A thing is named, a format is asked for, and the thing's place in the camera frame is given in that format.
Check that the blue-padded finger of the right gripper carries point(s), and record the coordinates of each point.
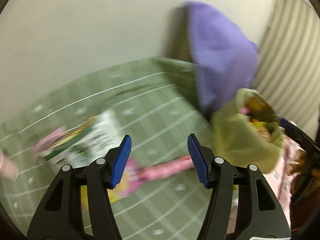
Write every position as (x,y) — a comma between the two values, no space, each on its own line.
(286,124)

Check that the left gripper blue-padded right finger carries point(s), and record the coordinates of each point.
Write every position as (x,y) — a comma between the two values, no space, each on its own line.
(259,214)

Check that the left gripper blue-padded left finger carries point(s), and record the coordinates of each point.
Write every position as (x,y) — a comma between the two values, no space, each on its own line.
(59,213)

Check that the orange chip bag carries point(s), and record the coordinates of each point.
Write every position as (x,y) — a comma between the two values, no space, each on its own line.
(132,179)

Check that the pink cartoon snack packet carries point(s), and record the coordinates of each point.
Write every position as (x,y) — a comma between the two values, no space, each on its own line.
(49,140)

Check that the white green milk bag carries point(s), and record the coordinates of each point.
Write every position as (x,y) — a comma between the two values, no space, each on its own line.
(89,142)

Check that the yellow trash bag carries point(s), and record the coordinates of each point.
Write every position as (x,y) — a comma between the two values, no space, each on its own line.
(246,131)

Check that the striped curtain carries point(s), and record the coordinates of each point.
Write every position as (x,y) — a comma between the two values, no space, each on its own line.
(288,71)

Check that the pink cylindrical cup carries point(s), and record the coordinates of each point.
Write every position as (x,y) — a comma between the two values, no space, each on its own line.
(8,168)

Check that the pink caterpillar toy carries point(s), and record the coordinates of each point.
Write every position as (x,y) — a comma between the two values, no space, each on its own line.
(167,169)

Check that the green checked tablecloth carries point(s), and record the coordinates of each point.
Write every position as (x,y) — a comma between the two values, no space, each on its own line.
(153,101)

